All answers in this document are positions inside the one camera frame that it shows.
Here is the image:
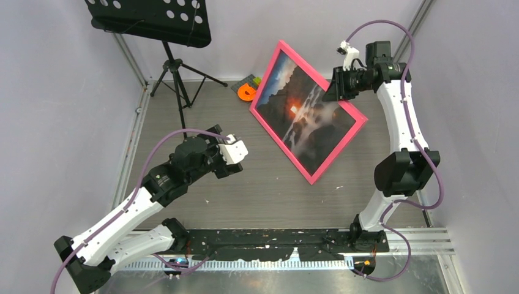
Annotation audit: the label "black music stand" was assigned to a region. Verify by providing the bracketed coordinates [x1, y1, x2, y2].
[86, 0, 228, 128]

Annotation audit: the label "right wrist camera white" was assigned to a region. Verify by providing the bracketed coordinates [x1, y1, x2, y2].
[337, 40, 360, 71]

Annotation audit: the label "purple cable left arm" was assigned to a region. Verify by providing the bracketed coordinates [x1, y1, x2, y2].
[49, 128, 236, 294]

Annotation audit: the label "orange tape dispenser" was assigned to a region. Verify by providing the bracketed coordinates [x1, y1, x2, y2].
[237, 83, 256, 102]

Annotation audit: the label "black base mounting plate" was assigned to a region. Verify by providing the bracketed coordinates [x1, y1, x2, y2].
[165, 228, 390, 262]

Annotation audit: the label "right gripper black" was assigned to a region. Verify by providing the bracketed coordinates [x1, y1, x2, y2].
[323, 66, 373, 102]

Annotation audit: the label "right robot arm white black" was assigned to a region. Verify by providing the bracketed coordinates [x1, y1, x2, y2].
[324, 40, 441, 252]

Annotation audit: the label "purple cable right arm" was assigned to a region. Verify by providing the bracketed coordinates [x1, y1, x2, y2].
[345, 19, 446, 283]

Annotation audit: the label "transparent acrylic sheet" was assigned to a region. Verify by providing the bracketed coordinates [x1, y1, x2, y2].
[256, 50, 357, 176]

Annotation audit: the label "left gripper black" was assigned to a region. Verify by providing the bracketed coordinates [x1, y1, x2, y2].
[187, 126, 242, 184]

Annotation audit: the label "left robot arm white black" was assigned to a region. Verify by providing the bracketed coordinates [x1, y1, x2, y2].
[51, 131, 248, 293]

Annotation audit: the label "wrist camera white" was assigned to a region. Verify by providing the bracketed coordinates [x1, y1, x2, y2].
[218, 134, 248, 165]
[337, 40, 360, 71]

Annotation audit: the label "grey lego plate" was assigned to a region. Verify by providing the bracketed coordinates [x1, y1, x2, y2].
[231, 74, 259, 93]

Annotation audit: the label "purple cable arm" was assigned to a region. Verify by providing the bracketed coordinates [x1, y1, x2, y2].
[49, 128, 236, 294]
[345, 19, 446, 283]

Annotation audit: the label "aluminium rail front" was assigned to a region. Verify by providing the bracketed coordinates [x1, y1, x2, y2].
[118, 228, 454, 271]

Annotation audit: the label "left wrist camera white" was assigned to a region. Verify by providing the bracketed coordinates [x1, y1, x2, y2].
[218, 134, 248, 165]

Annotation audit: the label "landscape sunset photo print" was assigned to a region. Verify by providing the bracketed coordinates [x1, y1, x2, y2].
[256, 50, 357, 176]

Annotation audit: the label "pink wooden picture frame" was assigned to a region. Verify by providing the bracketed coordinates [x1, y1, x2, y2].
[248, 39, 369, 186]

